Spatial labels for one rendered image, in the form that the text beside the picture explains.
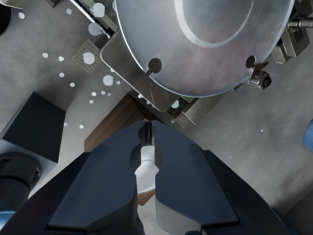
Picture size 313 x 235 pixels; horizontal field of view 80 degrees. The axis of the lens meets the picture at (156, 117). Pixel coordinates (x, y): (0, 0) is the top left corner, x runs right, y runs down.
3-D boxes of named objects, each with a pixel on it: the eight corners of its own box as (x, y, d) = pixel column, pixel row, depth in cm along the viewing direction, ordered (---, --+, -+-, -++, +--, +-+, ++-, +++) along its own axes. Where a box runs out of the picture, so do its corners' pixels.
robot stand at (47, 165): (45, 135, 105) (25, 199, 67) (10, 117, 95) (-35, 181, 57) (66, 111, 103) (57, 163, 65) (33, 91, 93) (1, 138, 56)
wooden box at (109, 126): (129, 166, 134) (142, 206, 105) (83, 141, 114) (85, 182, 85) (167, 126, 131) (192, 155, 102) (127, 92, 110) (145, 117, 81)
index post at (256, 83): (231, 80, 43) (266, 93, 35) (225, 71, 42) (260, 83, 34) (240, 71, 43) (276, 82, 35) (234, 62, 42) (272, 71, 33)
